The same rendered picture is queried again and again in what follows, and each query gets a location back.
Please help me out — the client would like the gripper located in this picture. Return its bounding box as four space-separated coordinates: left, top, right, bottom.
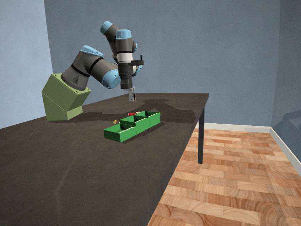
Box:
116 53 144 101

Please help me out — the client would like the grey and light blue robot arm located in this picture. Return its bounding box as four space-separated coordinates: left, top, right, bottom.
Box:
61 21 137 91

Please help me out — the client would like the green rack of bins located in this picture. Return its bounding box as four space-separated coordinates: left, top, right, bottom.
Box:
104 111 160 142

